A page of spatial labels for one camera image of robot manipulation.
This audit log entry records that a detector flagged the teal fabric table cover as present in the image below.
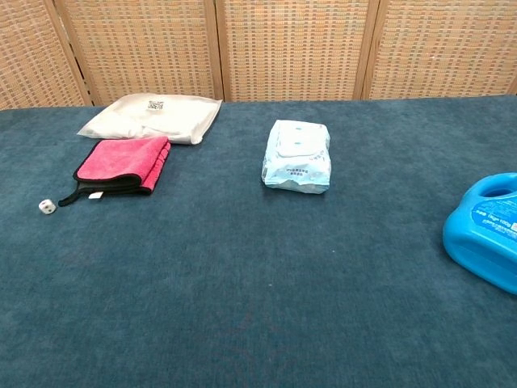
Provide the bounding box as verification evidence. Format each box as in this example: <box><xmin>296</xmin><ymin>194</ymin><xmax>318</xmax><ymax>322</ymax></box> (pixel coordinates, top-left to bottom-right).
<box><xmin>0</xmin><ymin>95</ymin><xmax>517</xmax><ymax>388</ymax></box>

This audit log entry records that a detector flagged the blue plastic detergent jug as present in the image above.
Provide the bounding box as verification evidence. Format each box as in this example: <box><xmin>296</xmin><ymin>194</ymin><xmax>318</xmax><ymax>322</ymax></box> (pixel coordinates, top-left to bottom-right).
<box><xmin>442</xmin><ymin>172</ymin><xmax>517</xmax><ymax>295</ymax></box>

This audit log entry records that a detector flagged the pink black-edged folded towel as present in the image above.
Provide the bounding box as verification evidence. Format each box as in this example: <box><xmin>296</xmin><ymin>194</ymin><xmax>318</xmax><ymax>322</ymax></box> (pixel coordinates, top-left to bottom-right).
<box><xmin>57</xmin><ymin>135</ymin><xmax>172</xmax><ymax>207</ymax></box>

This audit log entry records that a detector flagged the white plastic package with label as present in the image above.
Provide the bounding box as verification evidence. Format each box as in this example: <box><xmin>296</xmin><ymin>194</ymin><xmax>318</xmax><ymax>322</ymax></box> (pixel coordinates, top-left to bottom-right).
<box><xmin>77</xmin><ymin>93</ymin><xmax>224</xmax><ymax>146</ymax></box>

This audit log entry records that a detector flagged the light blue wet wipes pack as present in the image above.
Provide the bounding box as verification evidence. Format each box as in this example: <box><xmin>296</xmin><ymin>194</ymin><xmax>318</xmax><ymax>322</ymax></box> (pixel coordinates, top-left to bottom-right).
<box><xmin>260</xmin><ymin>119</ymin><xmax>331</xmax><ymax>196</ymax></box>

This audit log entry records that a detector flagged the woven rattan folding screen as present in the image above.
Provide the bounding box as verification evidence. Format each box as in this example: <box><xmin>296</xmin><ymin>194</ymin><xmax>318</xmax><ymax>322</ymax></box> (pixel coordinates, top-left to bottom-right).
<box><xmin>0</xmin><ymin>0</ymin><xmax>517</xmax><ymax>111</ymax></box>

